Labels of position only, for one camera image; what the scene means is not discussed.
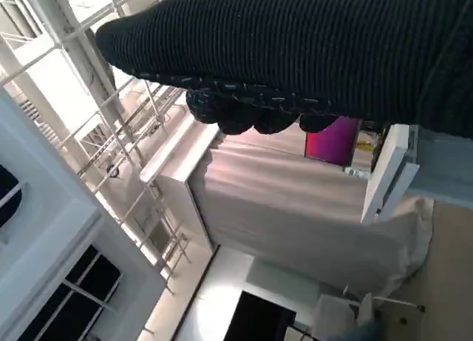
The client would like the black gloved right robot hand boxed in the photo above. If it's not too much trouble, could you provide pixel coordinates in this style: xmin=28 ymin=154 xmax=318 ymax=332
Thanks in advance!
xmin=94 ymin=0 xmax=473 ymax=138

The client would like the monitor with pink screen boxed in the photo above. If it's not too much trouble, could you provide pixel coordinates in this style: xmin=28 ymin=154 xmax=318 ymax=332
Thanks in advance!
xmin=303 ymin=117 xmax=360 ymax=163

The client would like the white desk panel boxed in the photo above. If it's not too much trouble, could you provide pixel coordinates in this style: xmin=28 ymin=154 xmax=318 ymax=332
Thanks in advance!
xmin=360 ymin=124 xmax=421 ymax=224

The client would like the grey cloth covered table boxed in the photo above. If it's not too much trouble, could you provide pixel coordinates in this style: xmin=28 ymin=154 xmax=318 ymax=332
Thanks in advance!
xmin=139 ymin=121 xmax=434 ymax=298

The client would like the black screen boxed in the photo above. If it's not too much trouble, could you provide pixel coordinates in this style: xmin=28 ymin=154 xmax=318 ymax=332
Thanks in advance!
xmin=235 ymin=290 xmax=297 ymax=341

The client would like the white mesh cabinet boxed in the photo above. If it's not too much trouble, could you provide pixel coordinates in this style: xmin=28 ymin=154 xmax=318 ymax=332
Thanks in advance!
xmin=0 ymin=85 xmax=166 ymax=341

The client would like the white metal grid frame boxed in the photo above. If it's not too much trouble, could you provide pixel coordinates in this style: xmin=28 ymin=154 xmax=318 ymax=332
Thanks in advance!
xmin=0 ymin=0 xmax=195 ymax=296

